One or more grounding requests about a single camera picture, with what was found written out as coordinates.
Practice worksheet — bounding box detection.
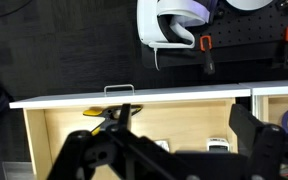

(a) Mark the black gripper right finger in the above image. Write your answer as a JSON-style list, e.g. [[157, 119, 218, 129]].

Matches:
[[229, 104, 275, 157]]

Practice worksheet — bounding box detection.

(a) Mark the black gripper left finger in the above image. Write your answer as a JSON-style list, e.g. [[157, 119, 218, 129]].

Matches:
[[109, 104, 131, 132]]

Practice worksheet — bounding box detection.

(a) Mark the white right drawer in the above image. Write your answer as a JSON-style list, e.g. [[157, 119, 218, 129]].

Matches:
[[10, 84, 250, 180]]

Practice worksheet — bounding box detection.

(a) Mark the yellow black spring clamp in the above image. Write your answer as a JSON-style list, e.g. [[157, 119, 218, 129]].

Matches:
[[82, 104, 143, 137]]

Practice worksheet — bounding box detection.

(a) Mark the white handheld meter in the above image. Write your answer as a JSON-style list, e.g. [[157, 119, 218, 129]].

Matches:
[[206, 137, 230, 152]]

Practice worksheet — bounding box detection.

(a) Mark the clear plastic tray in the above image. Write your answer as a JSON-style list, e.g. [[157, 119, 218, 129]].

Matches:
[[156, 140, 170, 152]]

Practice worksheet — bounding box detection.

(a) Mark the white VR headset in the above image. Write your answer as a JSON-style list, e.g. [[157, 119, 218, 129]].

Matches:
[[136, 0, 218, 70]]

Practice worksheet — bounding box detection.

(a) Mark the small orange black clamp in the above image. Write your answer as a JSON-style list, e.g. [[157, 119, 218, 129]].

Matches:
[[199, 35, 215, 75]]

